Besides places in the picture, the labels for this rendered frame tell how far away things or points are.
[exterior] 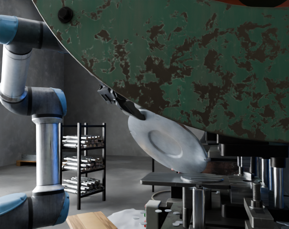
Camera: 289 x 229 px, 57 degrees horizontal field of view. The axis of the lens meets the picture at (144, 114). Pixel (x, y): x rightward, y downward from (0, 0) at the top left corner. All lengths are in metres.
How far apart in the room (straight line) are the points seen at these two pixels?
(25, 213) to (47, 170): 0.16
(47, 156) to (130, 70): 0.77
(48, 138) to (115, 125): 6.85
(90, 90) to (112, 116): 1.06
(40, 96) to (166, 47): 0.80
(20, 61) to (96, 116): 7.33
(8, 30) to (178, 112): 0.55
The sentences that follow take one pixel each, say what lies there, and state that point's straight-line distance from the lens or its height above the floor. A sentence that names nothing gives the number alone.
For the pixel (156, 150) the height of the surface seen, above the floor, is 0.85.
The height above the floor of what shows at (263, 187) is 0.78.
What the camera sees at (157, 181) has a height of 0.78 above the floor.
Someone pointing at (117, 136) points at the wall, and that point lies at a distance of 7.89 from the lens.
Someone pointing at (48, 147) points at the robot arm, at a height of 0.85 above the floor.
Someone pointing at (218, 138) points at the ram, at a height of 0.90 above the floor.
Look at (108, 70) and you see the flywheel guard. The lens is 0.37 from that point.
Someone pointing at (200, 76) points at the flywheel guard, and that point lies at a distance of 0.34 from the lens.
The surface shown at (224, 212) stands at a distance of 0.75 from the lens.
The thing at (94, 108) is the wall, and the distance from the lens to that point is 8.18.
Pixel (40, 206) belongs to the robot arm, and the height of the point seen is 0.65.
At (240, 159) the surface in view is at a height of 0.84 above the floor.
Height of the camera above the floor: 0.94
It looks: 2 degrees up
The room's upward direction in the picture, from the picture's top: straight up
